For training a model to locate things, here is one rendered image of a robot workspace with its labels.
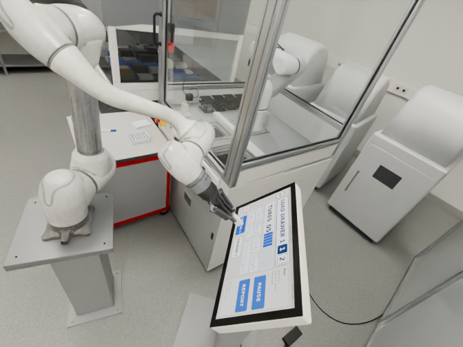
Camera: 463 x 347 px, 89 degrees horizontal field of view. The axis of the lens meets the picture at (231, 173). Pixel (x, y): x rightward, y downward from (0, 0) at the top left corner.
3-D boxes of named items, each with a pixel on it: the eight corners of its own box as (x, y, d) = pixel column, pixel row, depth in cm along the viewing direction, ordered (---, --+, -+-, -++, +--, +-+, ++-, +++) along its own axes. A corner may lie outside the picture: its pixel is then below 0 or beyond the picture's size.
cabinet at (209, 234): (206, 277, 182) (224, 208, 132) (156, 190, 240) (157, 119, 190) (290, 232, 233) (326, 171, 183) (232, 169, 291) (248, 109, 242)
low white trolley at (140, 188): (100, 239, 187) (81, 166, 140) (85, 188, 222) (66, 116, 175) (169, 216, 218) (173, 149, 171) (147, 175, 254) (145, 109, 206)
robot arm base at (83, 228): (38, 249, 95) (34, 241, 92) (51, 210, 111) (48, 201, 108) (90, 243, 102) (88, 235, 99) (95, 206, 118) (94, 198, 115)
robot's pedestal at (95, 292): (67, 328, 141) (22, 261, 94) (73, 280, 161) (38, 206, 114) (122, 312, 153) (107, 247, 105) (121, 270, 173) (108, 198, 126)
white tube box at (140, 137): (133, 144, 166) (132, 140, 163) (128, 138, 170) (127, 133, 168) (149, 140, 173) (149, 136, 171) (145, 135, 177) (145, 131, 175)
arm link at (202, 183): (205, 164, 89) (215, 175, 91) (189, 174, 93) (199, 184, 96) (198, 179, 82) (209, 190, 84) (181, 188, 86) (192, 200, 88)
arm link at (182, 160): (196, 182, 81) (211, 158, 89) (164, 149, 74) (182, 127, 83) (178, 190, 87) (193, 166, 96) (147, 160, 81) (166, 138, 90)
